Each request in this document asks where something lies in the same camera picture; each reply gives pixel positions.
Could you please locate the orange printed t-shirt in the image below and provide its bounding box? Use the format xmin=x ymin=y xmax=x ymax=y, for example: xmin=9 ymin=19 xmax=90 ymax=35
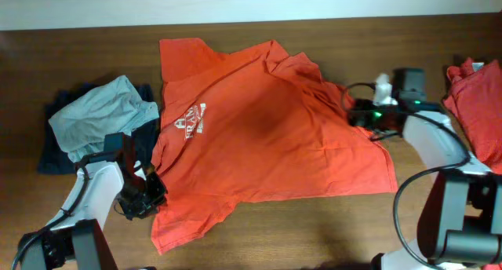
xmin=151 ymin=38 xmax=397 ymax=254

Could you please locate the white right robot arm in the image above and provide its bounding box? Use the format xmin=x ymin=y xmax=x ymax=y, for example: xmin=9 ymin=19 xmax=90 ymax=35
xmin=347 ymin=100 xmax=501 ymax=269

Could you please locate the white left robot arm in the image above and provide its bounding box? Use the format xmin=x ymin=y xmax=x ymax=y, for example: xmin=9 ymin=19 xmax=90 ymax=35
xmin=11 ymin=133 xmax=167 ymax=269

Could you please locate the grey folded shirt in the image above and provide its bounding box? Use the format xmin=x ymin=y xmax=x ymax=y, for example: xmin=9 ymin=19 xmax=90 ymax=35
xmin=49 ymin=75 xmax=159 ymax=162

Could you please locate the red crumpled shirt pile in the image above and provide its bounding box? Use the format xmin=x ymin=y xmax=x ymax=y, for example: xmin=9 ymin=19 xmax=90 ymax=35
xmin=443 ymin=58 xmax=501 ymax=174

